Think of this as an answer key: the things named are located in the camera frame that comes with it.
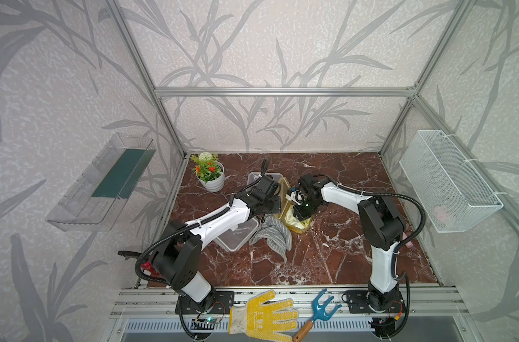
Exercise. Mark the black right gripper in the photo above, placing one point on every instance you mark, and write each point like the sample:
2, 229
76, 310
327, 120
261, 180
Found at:
299, 215

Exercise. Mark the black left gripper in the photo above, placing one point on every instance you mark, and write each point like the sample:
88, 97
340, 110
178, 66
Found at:
276, 209

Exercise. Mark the clear plastic lunch box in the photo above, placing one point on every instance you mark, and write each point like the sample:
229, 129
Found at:
253, 178

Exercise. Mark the grey striped cleaning cloth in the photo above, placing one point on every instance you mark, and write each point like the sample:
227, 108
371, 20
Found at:
277, 236

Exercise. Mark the clear lunch box lid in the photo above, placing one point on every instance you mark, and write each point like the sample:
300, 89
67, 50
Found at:
235, 238

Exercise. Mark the green yellow cloth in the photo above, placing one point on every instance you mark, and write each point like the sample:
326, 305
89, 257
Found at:
291, 221

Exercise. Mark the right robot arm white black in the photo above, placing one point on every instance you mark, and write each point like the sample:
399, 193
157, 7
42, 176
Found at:
382, 226

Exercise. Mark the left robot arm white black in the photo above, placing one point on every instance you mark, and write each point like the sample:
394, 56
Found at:
174, 260

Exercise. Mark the white flower pot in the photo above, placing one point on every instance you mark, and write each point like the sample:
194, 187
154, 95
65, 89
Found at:
212, 176

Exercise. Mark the green artificial plant with flowers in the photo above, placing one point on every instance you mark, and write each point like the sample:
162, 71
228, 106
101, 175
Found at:
203, 158

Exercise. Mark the teal garden hand fork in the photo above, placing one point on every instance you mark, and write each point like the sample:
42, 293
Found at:
319, 313

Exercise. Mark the yellow work glove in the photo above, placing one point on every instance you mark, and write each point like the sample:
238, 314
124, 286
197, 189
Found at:
264, 318

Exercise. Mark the red black spray bottle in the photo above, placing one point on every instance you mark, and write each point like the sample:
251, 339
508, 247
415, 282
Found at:
146, 267

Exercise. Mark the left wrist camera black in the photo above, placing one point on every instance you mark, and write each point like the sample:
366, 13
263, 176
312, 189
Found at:
266, 184

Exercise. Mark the white wire mesh basket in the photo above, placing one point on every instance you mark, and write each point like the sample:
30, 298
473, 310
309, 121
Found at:
442, 175

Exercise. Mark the clear acrylic wall shelf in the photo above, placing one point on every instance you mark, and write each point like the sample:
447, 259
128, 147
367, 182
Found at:
95, 201

